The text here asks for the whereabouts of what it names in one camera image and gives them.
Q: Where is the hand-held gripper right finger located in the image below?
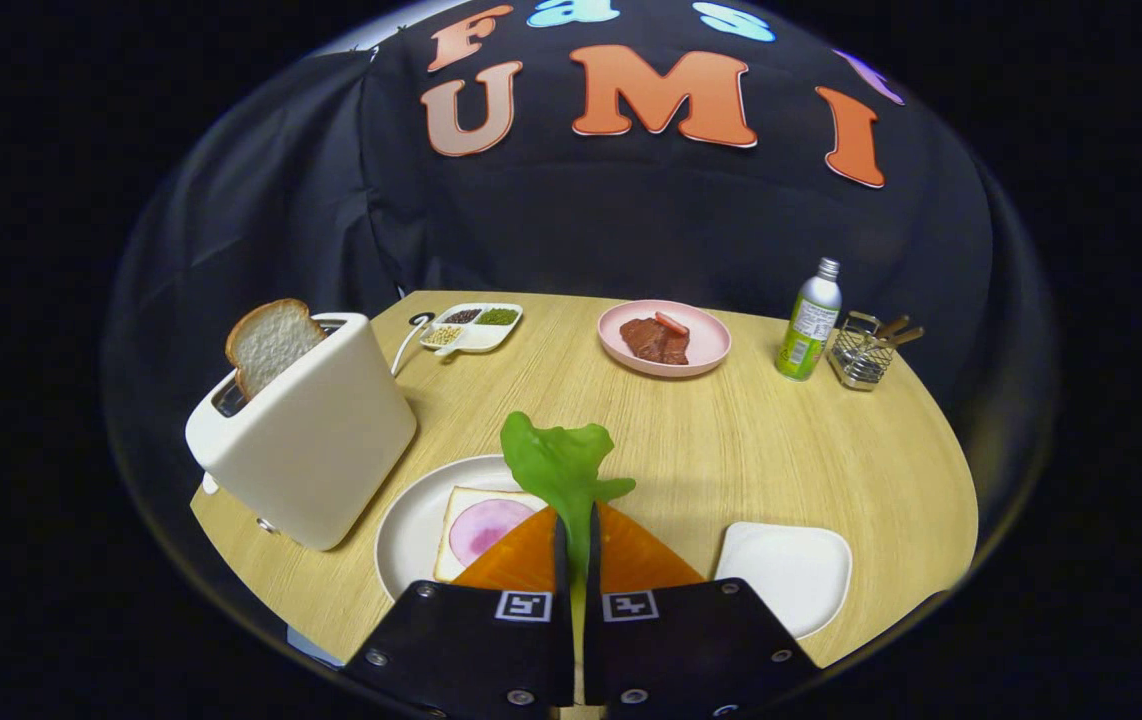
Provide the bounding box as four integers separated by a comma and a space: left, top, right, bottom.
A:
586, 500, 822, 720

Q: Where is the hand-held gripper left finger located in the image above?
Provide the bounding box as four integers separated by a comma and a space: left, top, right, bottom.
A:
343, 505, 572, 720

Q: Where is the green lettuce leaf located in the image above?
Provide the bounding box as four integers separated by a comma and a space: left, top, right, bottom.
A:
500, 411, 637, 706

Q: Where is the toasted bread slice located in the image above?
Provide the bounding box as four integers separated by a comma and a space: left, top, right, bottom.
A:
225, 298, 329, 401

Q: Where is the white bread slice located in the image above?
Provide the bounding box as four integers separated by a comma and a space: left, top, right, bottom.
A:
433, 486, 550, 584

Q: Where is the white square plate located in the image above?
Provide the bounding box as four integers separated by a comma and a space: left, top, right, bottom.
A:
714, 521, 853, 641

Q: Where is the pink ham slice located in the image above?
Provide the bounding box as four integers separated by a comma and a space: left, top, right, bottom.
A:
448, 499, 537, 568

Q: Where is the white round plate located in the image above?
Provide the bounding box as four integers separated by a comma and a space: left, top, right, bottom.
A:
374, 455, 552, 603

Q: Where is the white toaster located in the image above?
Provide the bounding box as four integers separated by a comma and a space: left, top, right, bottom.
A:
185, 312, 419, 552

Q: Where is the pink plate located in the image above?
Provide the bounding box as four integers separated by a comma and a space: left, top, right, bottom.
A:
598, 299, 733, 379

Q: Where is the brown meat piece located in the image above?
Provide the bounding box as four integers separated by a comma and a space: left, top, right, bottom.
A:
619, 316, 691, 366

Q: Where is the white divided dish with seeds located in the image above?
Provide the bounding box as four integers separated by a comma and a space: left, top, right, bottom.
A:
419, 302, 524, 358

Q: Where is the green label metal bottle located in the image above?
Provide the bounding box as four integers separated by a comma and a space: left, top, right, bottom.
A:
774, 257, 843, 382

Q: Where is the black backdrop cloth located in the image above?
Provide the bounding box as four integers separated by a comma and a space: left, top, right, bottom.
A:
101, 0, 1062, 601

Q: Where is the white power cable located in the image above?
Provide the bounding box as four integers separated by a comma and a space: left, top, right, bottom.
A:
389, 312, 437, 378

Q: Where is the wire mesh basket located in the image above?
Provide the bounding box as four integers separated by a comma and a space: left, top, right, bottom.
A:
827, 311, 897, 392

